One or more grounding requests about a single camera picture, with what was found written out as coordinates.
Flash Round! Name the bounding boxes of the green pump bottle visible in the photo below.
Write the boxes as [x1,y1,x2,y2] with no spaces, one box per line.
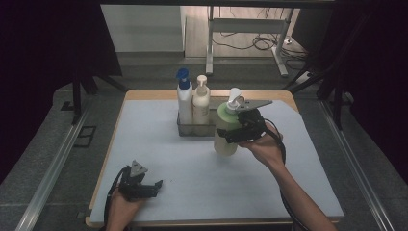
[213,87,245,158]

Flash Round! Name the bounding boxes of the white metal desk frame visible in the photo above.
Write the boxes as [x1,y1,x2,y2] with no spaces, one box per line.
[204,5,295,78]

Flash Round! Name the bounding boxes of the aluminium floor rail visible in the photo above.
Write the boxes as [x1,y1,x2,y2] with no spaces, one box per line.
[14,104,94,231]
[318,98,396,231]

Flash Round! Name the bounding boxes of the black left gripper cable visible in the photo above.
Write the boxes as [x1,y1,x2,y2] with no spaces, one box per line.
[103,166,133,226]

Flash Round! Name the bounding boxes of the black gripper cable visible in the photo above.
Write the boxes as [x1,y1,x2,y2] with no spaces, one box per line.
[263,117,310,231]
[103,166,133,226]

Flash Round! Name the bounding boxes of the black floor cables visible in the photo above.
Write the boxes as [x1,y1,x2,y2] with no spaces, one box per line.
[211,8,310,71]

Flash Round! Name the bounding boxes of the white bottle with blue pump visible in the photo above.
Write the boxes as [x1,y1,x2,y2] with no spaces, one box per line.
[175,67,194,128]

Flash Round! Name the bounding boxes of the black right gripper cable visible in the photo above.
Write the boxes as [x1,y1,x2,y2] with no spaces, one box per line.
[263,117,310,231]

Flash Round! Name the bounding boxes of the white cabinet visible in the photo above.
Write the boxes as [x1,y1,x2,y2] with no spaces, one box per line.
[99,4,187,54]

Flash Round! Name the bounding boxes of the dark curtain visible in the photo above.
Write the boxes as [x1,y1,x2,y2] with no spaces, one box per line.
[0,0,123,186]
[316,0,408,186]

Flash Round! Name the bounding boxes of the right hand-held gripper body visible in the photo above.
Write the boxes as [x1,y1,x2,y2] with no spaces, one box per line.
[235,98,274,144]

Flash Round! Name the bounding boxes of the metal mesh basket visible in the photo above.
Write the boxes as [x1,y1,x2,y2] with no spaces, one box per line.
[176,94,226,139]

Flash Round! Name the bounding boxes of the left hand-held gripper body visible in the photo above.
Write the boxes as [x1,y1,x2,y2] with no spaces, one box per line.
[118,159,160,203]

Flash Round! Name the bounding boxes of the cream pump bottle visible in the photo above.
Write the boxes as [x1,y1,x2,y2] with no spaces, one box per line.
[191,74,212,127]

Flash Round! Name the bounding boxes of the black metal stand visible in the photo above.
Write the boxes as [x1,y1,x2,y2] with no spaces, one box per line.
[282,61,355,132]
[70,71,130,127]

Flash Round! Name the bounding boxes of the person's right hand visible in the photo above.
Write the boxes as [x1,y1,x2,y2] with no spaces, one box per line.
[238,122,285,171]

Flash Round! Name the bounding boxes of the person's left hand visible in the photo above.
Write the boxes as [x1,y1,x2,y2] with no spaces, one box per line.
[106,188,147,231]

